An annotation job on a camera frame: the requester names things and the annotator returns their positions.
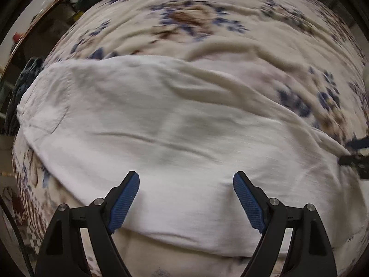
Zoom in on dark blue cloth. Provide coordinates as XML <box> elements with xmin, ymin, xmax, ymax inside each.
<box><xmin>6</xmin><ymin>57</ymin><xmax>44</xmax><ymax>135</ymax></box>

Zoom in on white pants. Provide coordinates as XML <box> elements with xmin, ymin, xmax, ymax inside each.
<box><xmin>16</xmin><ymin>55</ymin><xmax>365</xmax><ymax>259</ymax></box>

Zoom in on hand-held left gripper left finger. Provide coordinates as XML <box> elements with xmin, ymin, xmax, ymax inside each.
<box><xmin>35</xmin><ymin>171</ymin><xmax>140</xmax><ymax>277</ymax></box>

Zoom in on floral blanket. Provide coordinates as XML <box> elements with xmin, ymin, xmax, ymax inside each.
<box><xmin>12</xmin><ymin>0</ymin><xmax>369</xmax><ymax>277</ymax></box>

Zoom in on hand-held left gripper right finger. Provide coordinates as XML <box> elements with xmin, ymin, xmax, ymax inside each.
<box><xmin>233</xmin><ymin>171</ymin><xmax>338</xmax><ymax>277</ymax></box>

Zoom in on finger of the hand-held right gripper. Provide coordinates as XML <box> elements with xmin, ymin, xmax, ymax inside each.
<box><xmin>346</xmin><ymin>135</ymin><xmax>369</xmax><ymax>151</ymax></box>
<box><xmin>338</xmin><ymin>154</ymin><xmax>369</xmax><ymax>179</ymax></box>

